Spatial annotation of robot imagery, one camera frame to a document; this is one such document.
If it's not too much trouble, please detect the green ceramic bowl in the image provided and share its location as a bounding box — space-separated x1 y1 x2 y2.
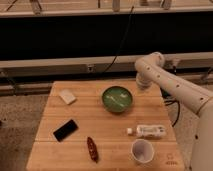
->
102 86 133 113

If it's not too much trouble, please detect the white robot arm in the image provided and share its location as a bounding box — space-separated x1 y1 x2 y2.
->
135 52 213 171

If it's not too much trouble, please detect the clear plastic bottle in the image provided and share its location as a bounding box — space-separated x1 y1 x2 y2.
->
126 124 166 139

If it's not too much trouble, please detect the white paper cup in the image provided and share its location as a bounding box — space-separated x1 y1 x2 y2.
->
131 139 155 164

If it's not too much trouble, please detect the white sponge block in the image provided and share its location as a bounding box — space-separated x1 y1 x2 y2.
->
59 89 76 105

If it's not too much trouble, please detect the dried red chili pepper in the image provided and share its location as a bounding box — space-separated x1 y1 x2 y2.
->
87 137 99 162

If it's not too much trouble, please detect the black smartphone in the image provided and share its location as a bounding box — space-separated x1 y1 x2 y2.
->
53 120 78 141

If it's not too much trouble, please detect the black cable behind table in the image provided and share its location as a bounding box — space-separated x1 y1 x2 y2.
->
161 88 182 128

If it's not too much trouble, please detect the black hanging cable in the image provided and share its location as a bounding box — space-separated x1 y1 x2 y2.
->
101 4 135 74

